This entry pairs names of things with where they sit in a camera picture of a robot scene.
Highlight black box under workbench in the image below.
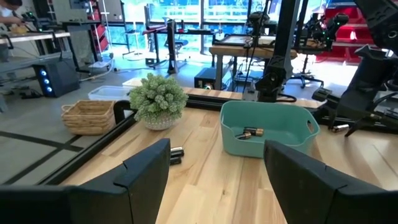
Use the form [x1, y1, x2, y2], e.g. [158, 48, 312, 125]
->
[194, 67, 218, 90]

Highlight black metal workbench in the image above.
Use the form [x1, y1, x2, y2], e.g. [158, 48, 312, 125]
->
[141, 17, 224, 75]

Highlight wooden workbench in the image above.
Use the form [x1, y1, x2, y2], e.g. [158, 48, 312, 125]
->
[0, 30, 73, 75]
[208, 33, 330, 91]

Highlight potted green plant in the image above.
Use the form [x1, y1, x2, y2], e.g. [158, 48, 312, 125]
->
[128, 72, 189, 131]

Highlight light teal plastic bin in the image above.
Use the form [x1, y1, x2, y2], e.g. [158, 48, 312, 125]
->
[219, 100, 321, 159]

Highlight red shelf rack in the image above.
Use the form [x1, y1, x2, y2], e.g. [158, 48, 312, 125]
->
[90, 0, 110, 54]

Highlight black PC tower blue lights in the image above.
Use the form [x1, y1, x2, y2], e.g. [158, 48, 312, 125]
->
[32, 60, 81, 98]

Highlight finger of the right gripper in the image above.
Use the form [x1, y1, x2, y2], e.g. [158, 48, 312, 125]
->
[328, 102, 338, 129]
[344, 115, 383, 138]

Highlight clear plastic storage bin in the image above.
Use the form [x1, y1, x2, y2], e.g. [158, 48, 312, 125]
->
[87, 85, 132, 102]

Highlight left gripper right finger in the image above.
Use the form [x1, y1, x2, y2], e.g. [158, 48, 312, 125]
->
[264, 139, 398, 224]

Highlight wicker basket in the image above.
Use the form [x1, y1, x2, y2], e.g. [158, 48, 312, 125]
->
[60, 100, 117, 136]

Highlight person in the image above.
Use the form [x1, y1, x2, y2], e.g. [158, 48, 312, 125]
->
[0, 0, 25, 26]

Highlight red tool cabinet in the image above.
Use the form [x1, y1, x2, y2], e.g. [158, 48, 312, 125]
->
[315, 6, 379, 65]

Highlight black aluminium table frame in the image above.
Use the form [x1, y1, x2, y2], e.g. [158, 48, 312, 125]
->
[39, 93, 398, 187]

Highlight black office chair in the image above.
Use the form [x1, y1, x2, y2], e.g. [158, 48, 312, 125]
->
[289, 52, 324, 90]

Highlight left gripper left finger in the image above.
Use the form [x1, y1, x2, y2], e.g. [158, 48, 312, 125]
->
[0, 138, 171, 224]

